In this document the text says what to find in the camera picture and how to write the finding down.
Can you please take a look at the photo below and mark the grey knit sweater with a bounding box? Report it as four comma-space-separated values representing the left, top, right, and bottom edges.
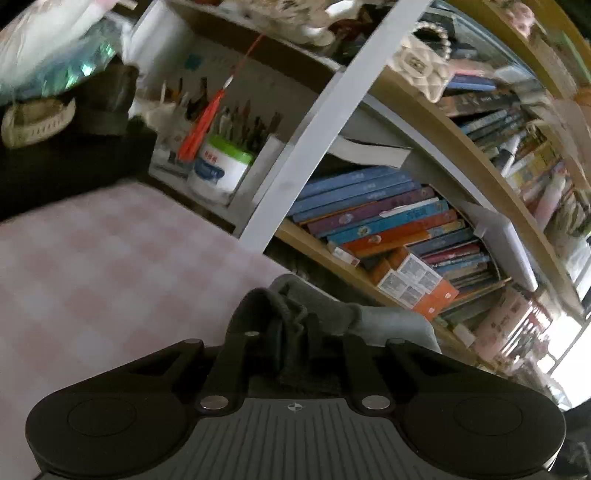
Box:
226, 274, 443, 398

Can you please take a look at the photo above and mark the white folder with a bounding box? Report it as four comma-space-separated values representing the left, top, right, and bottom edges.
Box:
464, 202, 539, 292

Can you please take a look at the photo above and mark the red tassel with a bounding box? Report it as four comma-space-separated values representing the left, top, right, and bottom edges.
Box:
177, 34, 267, 163

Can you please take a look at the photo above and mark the iridescent plastic bag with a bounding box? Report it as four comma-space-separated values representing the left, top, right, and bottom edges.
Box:
0, 14, 126, 103

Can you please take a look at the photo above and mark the shelf of slanted books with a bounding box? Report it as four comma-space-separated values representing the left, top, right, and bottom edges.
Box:
438, 74, 580, 209

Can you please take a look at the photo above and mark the small white red box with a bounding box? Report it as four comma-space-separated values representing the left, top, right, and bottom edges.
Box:
327, 242, 361, 267

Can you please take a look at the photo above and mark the white ceramic ornament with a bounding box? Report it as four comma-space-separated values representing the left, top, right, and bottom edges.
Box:
228, 0, 366, 47

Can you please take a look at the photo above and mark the white quilted handbag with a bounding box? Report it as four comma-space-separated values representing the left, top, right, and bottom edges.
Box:
387, 22, 456, 103

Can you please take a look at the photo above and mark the cream wristwatch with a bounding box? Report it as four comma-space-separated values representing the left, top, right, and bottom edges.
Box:
0, 96, 77, 149

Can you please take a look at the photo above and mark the wooden bookshelf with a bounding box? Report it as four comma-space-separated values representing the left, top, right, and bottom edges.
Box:
134, 0, 591, 370

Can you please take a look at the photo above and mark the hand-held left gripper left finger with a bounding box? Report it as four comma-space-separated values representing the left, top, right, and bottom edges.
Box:
124, 323, 283, 415

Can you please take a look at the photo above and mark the row of colourful books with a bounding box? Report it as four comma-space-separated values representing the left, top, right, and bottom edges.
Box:
286, 166, 511, 326

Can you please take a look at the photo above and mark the flat book with white pages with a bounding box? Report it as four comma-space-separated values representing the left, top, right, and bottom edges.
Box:
331, 136, 413, 168

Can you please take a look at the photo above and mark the white pink plush toy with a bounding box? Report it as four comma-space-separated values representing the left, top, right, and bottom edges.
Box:
0, 0, 114, 79

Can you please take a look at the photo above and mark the pink checked bed sheet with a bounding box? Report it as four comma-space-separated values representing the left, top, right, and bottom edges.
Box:
0, 181, 296, 480

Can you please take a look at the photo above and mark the orange white box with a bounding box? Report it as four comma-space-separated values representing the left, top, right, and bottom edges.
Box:
368, 262, 448, 322
387, 246, 461, 306

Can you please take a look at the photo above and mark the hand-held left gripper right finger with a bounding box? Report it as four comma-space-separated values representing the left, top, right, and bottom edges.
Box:
339, 333, 468, 415

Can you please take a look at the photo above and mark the white tub with green lid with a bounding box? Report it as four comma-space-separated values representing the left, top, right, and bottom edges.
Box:
187, 133, 256, 205

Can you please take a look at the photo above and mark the bunch of pens and brushes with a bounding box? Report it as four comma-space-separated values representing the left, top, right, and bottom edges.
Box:
157, 78, 283, 154

